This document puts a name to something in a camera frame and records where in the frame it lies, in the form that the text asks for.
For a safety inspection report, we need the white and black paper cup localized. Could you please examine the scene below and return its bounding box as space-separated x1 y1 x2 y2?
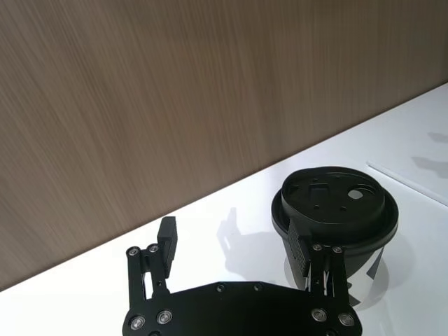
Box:
282 239 391 311

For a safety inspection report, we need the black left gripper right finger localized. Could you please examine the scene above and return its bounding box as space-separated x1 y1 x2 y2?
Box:
287 221 356 328

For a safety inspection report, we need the black plastic cup lid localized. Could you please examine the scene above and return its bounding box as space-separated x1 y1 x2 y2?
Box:
271 166 400 253

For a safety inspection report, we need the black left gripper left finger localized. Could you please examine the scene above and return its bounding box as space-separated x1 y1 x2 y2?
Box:
126 216 181 332

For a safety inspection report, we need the flat white board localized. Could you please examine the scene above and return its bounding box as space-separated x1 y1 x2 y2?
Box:
365 159 448 208

